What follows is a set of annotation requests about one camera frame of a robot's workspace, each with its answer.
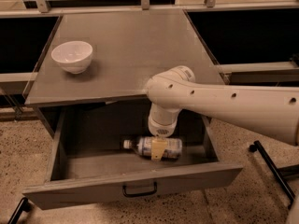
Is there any white ceramic bowl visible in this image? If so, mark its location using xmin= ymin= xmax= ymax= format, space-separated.
xmin=51 ymin=41 xmax=93 ymax=74

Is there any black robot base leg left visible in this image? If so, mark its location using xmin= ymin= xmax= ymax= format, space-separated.
xmin=7 ymin=197 xmax=32 ymax=224

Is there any grey cabinet with counter top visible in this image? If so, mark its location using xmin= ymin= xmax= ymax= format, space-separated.
xmin=25 ymin=9 xmax=224 ymax=108

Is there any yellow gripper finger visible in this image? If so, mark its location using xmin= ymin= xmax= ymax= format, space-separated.
xmin=151 ymin=137 xmax=167 ymax=161

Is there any blue plastic water bottle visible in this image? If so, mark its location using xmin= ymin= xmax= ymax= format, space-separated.
xmin=123 ymin=136 xmax=183 ymax=159

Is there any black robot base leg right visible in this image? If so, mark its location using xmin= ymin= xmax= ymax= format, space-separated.
xmin=249 ymin=141 xmax=299 ymax=205

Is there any black drawer handle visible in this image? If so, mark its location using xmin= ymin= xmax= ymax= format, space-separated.
xmin=122 ymin=182 xmax=158 ymax=198

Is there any grey open top drawer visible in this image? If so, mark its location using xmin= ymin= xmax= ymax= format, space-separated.
xmin=23 ymin=101 xmax=242 ymax=210

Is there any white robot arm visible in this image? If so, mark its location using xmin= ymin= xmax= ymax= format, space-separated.
xmin=146 ymin=66 xmax=299 ymax=146

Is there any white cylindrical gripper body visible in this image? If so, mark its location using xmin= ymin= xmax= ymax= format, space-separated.
xmin=148 ymin=104 xmax=180 ymax=137

